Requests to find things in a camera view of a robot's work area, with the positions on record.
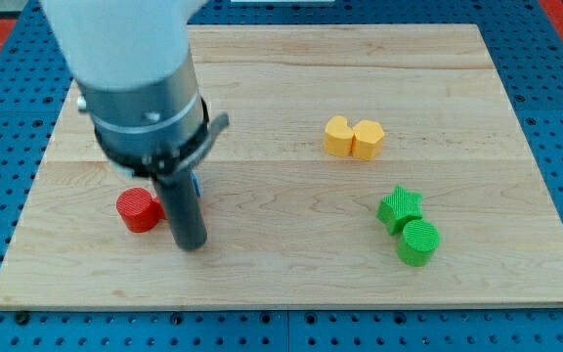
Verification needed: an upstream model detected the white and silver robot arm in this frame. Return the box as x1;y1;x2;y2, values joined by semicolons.
41;0;229;176

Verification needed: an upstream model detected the yellow heart block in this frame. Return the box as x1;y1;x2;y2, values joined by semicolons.
324;115;354;157

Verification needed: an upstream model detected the green star block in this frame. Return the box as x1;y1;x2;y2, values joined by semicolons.
375;185;423;236

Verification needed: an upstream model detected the light wooden board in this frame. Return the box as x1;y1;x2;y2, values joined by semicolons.
0;24;563;311

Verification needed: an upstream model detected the blue block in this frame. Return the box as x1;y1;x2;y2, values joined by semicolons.
191;172;201;198

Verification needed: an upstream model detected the yellow hexagon block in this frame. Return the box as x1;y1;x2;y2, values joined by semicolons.
352;120;385;161

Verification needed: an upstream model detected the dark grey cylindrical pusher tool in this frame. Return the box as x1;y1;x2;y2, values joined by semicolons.
152;171;207;251

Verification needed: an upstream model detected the red cylinder block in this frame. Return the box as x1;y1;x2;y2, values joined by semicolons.
115;188;159;234

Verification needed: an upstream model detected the green cylinder block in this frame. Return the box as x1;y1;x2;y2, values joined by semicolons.
397;220;441;267

